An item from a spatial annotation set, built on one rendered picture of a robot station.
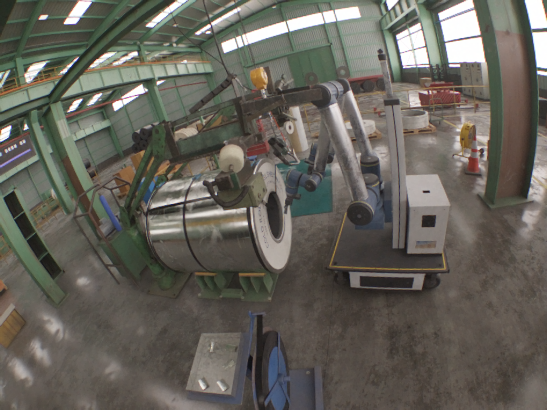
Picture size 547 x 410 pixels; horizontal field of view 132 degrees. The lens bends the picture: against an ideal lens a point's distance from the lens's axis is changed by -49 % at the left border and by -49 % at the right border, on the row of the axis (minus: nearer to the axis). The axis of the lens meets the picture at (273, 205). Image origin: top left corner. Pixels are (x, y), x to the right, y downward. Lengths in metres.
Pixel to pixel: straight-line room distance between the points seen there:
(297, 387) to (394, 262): 1.38
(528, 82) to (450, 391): 3.73
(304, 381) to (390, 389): 0.69
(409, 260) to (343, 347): 0.98
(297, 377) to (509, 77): 4.16
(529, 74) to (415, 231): 2.99
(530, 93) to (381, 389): 3.98
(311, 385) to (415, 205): 1.67
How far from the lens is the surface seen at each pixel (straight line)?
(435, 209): 2.09
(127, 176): 11.05
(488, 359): 2.35
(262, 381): 1.19
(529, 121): 4.18
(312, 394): 2.06
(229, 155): 1.01
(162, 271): 3.42
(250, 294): 2.78
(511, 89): 3.84
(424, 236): 2.24
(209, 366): 1.22
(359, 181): 1.68
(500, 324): 2.56
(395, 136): 1.91
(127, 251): 3.99
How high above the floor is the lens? 1.98
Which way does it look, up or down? 27 degrees down
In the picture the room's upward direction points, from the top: 17 degrees counter-clockwise
